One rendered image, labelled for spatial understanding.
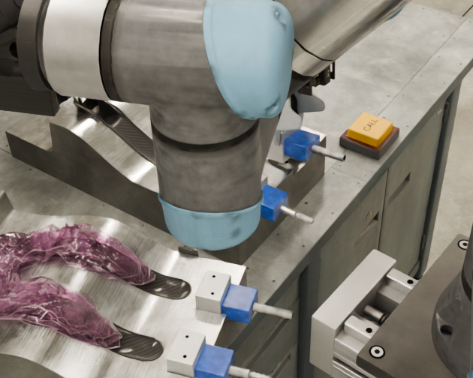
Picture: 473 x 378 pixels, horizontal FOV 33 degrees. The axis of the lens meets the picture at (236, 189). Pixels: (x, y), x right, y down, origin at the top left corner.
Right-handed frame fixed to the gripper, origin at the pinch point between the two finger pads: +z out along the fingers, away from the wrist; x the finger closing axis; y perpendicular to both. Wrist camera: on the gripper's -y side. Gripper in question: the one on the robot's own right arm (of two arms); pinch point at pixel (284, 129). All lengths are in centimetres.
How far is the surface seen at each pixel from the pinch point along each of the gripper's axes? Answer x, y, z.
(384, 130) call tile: 21.8, 6.8, 8.3
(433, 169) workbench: 70, -2, 42
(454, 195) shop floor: 116, -13, 77
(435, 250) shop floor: 91, -8, 81
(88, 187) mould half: -16.2, -29.1, 10.6
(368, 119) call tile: 23.1, 2.9, 7.5
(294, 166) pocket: 2.2, 0.3, 7.6
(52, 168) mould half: -16.4, -37.3, 9.1
